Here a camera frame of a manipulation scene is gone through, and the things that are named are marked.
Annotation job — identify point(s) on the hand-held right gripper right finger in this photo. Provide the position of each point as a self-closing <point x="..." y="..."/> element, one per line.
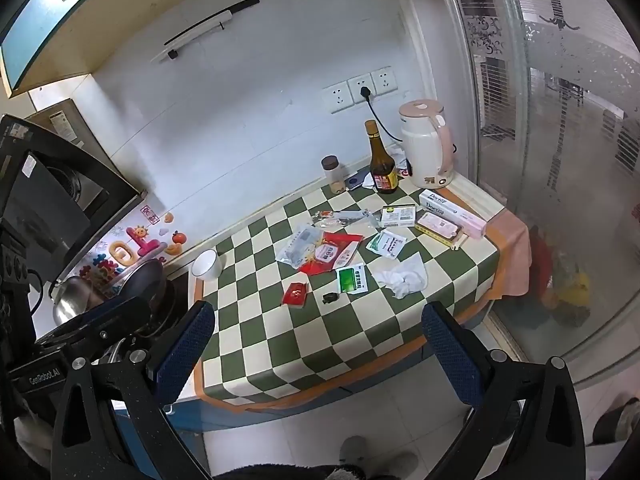
<point x="450" y="355"/>

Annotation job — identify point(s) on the long white pink box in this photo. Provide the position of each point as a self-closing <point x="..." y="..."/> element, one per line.
<point x="450" y="207"/>

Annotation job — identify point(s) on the pink flat packet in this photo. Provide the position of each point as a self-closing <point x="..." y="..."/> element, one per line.
<point x="439" y="225"/>

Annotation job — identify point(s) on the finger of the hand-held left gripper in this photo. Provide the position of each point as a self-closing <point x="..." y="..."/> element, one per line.
<point x="112" y="316"/>

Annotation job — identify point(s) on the green white checkered tablecloth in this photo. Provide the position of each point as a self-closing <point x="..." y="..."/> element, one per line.
<point x="350" y="320"/>

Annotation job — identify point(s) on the dark glass sauce bottle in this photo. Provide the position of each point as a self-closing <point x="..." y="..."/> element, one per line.
<point x="383" y="167"/>

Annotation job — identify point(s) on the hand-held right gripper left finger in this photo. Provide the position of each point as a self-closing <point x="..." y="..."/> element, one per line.
<point x="184" y="352"/>

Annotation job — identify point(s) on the clear plastic bag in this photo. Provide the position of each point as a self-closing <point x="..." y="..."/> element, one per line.
<point x="299" y="247"/>

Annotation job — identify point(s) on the person's left forearm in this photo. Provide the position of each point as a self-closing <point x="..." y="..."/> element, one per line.
<point x="30" y="435"/>

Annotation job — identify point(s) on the frosted glass sliding door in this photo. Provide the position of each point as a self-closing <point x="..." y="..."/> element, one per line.
<point x="560" y="135"/>

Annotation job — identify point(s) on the clear crumpled plastic wrapper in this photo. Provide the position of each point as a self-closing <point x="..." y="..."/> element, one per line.
<point x="350" y="218"/>

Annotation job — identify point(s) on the yellow tape measure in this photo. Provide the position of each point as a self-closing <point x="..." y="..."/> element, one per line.
<point x="457" y="245"/>

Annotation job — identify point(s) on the dark blue packet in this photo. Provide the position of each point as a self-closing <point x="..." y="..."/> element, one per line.
<point x="359" y="178"/>

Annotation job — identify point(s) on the black frying pan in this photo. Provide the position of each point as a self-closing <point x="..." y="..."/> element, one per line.
<point x="145" y="282"/>

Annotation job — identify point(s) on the red white packet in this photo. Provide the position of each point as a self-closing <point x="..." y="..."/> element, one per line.
<point x="332" y="255"/>

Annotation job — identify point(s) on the pink white electric kettle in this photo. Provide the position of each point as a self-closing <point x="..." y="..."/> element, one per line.
<point x="425" y="150"/>

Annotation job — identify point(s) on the small red packet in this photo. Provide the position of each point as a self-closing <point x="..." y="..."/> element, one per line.
<point x="295" y="294"/>

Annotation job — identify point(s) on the white green medicine box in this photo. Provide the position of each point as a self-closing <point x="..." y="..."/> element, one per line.
<point x="398" y="216"/>

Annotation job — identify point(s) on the wall cabinet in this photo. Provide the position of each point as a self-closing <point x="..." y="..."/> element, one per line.
<point x="75" y="20"/>

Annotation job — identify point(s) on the steel pot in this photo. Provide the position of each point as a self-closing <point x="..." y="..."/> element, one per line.
<point x="75" y="300"/>

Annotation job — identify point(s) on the grey slipper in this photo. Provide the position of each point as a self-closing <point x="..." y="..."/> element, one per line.
<point x="617" y="422"/>

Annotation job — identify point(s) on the colourful wall stickers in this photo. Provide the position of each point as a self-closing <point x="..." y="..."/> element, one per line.
<point x="125" y="252"/>

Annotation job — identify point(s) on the black range hood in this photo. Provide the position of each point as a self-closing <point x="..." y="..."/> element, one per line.
<point x="50" y="210"/>

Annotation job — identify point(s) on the spice jar with brown lid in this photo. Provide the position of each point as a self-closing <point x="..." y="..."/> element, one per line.
<point x="334" y="175"/>

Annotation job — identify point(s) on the white black wall rail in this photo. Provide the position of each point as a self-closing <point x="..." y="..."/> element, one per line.
<point x="205" y="27"/>

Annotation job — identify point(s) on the white wall socket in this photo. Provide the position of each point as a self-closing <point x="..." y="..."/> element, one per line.
<point x="385" y="80"/>
<point x="337" y="98"/>
<point x="357" y="85"/>

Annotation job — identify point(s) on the pink cloth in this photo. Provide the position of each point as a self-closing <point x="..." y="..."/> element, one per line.
<point x="512" y="250"/>

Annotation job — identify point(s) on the crumpled white tissue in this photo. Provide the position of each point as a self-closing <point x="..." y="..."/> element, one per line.
<point x="402" y="280"/>

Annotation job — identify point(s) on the small black object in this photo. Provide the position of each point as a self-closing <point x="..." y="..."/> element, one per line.
<point x="330" y="299"/>

